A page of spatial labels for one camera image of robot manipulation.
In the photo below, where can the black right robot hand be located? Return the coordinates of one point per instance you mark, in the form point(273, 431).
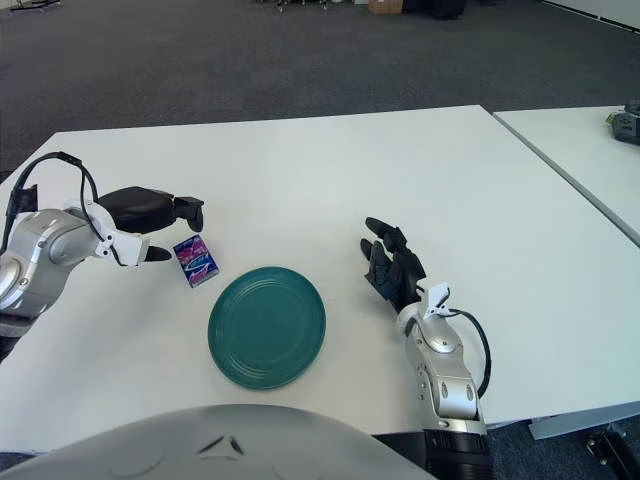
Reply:
point(400, 275)

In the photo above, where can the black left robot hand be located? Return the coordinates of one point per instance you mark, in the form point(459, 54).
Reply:
point(140, 210)

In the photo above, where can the blue purple gum pack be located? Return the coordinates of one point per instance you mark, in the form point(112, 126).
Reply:
point(197, 262)

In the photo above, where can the green round plate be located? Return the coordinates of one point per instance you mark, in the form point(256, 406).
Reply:
point(267, 327)

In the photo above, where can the grey table foot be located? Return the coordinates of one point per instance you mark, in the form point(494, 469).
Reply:
point(560, 427)

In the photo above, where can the black stand base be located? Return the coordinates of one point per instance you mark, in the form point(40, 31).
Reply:
point(35, 4)

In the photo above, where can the silver robot torso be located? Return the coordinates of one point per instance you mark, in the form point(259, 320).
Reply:
point(225, 445)

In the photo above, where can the wheeled metal cart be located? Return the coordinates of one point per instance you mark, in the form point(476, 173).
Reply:
point(310, 3)

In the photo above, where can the black storage case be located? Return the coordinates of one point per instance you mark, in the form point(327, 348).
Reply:
point(435, 9)

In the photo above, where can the dark grey controller device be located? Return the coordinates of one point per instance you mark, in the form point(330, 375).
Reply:
point(625, 127)

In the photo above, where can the brown cardboard box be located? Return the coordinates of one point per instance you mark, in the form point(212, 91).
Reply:
point(385, 6)

